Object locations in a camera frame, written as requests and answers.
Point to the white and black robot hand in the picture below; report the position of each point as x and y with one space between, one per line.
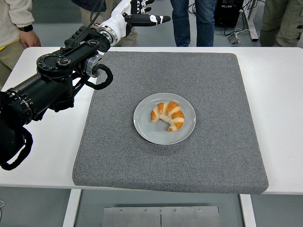
118 20

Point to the golden croissant bread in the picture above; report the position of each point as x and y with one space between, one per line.
175 116

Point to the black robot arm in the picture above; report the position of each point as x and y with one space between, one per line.
47 87

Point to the pale grey round plate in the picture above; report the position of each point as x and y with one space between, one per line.
144 127

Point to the grey metal plate with screws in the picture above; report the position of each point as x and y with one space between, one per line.
161 216

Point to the person in blue jeans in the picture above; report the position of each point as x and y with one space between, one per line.
182 21

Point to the person in cream jacket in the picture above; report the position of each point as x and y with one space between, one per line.
11 14

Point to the black equipment box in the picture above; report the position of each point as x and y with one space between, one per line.
228 13

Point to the small grey floor device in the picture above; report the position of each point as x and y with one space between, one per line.
233 39

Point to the white desk leg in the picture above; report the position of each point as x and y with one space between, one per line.
251 23

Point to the grey speckled foam mat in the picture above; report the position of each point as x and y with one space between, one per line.
170 163

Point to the person in olive clothing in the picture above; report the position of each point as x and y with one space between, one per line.
281 23

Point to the white table leg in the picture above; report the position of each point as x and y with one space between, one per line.
248 210
71 208

